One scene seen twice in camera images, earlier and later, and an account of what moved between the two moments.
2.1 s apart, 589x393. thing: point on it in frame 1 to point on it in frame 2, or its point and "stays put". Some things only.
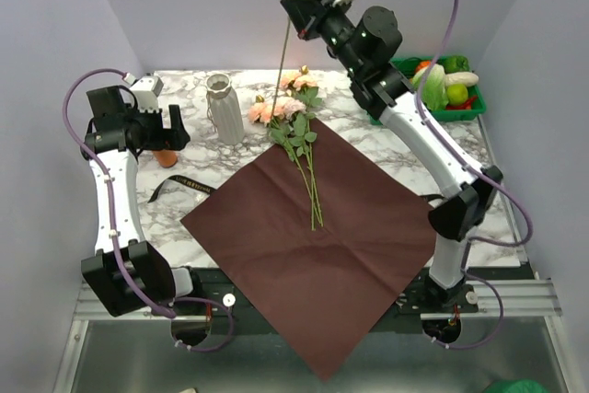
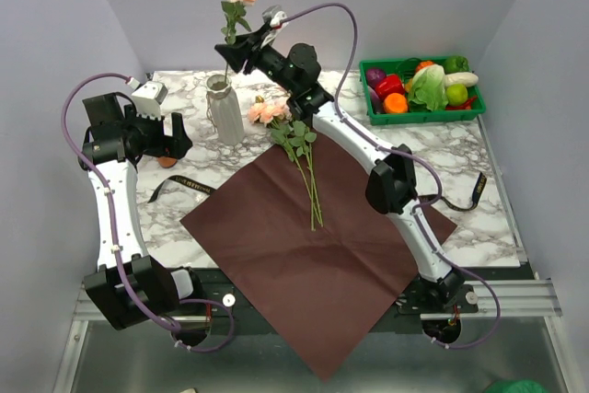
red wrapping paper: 322,244 stays put
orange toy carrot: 423,64 stays put
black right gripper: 303,10 to 237,52
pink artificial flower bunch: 287,120 stays put
